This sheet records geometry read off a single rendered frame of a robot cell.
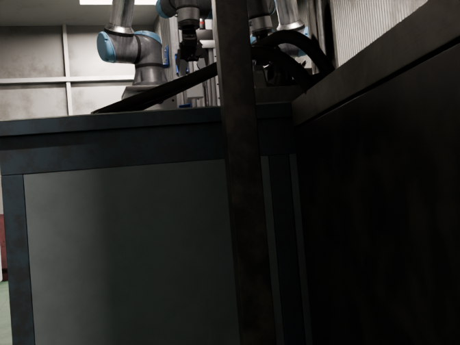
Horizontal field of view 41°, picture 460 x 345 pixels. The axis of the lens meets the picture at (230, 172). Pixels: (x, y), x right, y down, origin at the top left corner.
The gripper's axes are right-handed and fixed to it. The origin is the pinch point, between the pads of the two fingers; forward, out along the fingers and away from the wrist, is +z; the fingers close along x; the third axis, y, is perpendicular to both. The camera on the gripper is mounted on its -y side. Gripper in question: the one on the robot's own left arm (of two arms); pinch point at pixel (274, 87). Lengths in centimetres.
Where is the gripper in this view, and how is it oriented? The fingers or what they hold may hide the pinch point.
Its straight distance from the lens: 213.3
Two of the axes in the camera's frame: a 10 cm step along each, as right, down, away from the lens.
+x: -9.7, 2.2, -1.2
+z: 2.0, 9.7, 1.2
